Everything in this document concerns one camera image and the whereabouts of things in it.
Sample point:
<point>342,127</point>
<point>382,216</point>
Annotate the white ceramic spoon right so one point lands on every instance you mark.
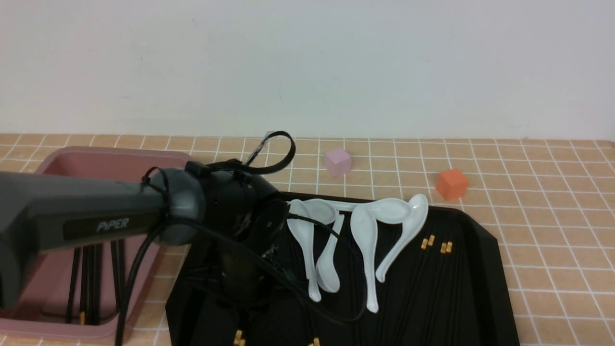
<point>410,229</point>

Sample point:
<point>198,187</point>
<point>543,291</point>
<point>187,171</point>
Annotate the white ceramic spoon long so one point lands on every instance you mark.
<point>364,231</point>
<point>303,232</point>

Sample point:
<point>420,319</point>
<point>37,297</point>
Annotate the white ceramic spoon centre long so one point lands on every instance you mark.
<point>364,231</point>

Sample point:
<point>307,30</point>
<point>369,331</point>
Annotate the orange cube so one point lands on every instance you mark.
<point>452,184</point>

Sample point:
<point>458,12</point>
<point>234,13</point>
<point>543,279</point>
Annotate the black chopstick in bin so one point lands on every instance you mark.
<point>121,271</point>
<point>85,285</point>
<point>68,316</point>
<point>96,274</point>
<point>116,274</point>

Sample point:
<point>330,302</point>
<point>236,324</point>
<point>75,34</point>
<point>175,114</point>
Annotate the white ceramic spoon far left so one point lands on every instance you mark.
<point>321,210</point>

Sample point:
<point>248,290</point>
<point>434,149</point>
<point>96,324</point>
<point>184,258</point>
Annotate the white ceramic spoon top horizontal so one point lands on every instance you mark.
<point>389,210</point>

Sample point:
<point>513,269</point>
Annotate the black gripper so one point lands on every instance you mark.
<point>249,210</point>

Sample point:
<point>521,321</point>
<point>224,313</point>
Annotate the pink cube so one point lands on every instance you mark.
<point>337,162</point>

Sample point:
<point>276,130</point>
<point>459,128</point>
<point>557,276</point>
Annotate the black plastic tray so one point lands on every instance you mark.
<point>479,308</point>

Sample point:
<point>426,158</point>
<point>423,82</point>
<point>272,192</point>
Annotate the white ceramic spoon small middle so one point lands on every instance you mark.
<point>327,276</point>

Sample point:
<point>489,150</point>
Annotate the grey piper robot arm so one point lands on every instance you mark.
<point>41,213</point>

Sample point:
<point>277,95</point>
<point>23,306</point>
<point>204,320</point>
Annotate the white ceramic spoon left long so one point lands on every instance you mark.
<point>303,232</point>

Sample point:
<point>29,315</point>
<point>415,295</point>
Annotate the pink plastic bin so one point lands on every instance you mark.
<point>41,308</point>

